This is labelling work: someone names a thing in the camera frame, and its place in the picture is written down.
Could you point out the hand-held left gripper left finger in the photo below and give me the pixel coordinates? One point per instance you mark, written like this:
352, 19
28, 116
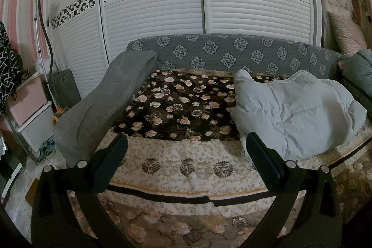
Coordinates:
109, 162

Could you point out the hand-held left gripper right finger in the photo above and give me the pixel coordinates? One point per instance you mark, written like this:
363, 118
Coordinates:
266, 166

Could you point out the white puffer jacket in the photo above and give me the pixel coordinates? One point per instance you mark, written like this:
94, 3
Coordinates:
299, 111

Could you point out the pair of sneakers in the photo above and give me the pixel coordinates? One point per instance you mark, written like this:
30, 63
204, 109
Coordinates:
46, 150

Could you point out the grey cloth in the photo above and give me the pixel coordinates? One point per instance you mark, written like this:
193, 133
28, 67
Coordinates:
110, 97

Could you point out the orange object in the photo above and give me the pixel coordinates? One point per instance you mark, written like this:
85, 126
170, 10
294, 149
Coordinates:
59, 114

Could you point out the brown cardboard piece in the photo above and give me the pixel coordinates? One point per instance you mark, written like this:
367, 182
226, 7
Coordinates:
31, 195

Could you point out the black garment steamer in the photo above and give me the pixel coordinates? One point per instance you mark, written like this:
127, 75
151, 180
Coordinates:
65, 88

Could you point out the floral plush blanket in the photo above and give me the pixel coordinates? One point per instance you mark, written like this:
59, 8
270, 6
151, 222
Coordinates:
180, 108

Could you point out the pink storage box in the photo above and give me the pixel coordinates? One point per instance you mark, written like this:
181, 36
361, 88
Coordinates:
27, 99

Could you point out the grey patterned sofa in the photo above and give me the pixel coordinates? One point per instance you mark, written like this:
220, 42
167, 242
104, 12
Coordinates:
232, 53

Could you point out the grey green cushion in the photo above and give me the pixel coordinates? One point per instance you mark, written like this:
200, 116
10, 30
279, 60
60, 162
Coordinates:
359, 73

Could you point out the black white patterned garment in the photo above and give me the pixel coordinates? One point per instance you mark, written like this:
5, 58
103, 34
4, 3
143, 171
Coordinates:
7, 62

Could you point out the pink pillow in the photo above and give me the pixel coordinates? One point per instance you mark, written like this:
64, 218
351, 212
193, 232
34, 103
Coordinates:
347, 33

